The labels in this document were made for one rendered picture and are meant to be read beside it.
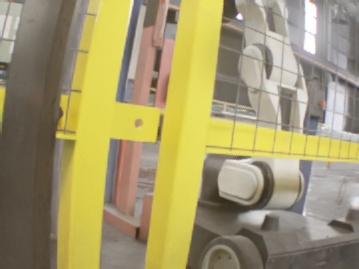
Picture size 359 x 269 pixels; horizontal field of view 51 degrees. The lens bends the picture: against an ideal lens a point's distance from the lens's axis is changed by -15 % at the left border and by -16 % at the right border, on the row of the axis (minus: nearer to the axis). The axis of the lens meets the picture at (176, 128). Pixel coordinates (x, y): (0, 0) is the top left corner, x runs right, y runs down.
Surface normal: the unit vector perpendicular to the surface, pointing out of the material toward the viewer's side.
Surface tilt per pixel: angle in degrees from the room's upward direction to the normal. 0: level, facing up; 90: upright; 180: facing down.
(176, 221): 90
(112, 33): 90
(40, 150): 90
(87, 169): 90
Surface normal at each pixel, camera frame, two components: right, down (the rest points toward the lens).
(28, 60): 0.60, 0.10
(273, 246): 0.41, -0.65
